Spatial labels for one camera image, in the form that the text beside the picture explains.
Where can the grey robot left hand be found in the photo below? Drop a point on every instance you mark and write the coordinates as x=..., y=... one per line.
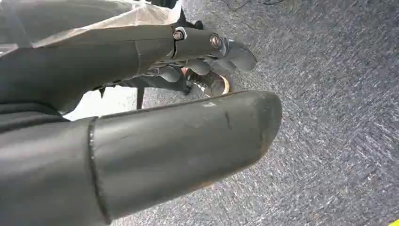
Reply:
x=174, y=146

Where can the black table leg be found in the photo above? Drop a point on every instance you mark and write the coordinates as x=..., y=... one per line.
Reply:
x=140, y=98

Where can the person's brown shoe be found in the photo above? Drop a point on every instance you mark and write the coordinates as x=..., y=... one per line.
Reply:
x=215, y=83

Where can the pale plastic sheet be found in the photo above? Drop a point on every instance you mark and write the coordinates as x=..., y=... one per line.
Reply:
x=149, y=15

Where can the ribbed grey left arm sleeve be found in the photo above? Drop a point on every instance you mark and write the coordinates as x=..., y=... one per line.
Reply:
x=28, y=113

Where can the yellow floor tape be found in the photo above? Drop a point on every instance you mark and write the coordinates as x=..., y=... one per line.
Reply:
x=395, y=223

